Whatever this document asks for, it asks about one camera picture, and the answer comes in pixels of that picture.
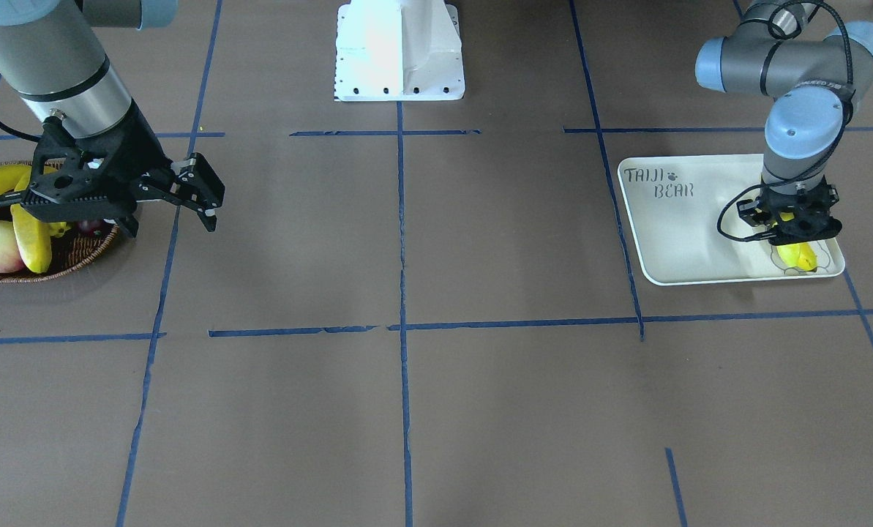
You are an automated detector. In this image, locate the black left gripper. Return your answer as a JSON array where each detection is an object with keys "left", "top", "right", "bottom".
[{"left": 736, "top": 182, "right": 843, "bottom": 246}]

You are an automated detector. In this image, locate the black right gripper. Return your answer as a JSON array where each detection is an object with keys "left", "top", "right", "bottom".
[{"left": 64, "top": 102, "right": 225, "bottom": 238}]

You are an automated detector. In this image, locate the yellow banana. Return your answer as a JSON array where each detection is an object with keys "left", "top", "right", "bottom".
[{"left": 775, "top": 242, "right": 820, "bottom": 272}]

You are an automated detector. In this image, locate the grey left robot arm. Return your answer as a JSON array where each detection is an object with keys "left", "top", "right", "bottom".
[{"left": 694, "top": 1, "right": 873, "bottom": 246}]

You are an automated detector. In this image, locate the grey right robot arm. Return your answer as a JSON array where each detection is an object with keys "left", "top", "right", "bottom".
[{"left": 0, "top": 1, "right": 225, "bottom": 237}]

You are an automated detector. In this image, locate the brown wicker basket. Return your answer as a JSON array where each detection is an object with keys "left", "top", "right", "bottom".
[{"left": 0, "top": 160, "right": 126, "bottom": 285}]

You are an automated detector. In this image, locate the yellow banana basket centre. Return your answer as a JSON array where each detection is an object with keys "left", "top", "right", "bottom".
[{"left": 10, "top": 204, "right": 53, "bottom": 274}]

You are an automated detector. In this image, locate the dark red mango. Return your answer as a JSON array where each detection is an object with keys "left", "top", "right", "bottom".
[{"left": 75, "top": 219, "right": 111, "bottom": 237}]

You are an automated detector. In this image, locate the white bear print tray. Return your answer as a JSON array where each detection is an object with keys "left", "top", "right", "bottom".
[{"left": 617, "top": 154, "right": 847, "bottom": 285}]

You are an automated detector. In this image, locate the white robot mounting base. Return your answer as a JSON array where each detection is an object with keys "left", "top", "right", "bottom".
[{"left": 334, "top": 1, "right": 465, "bottom": 102}]

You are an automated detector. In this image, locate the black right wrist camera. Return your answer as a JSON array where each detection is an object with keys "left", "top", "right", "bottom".
[{"left": 15, "top": 117, "right": 144, "bottom": 224}]

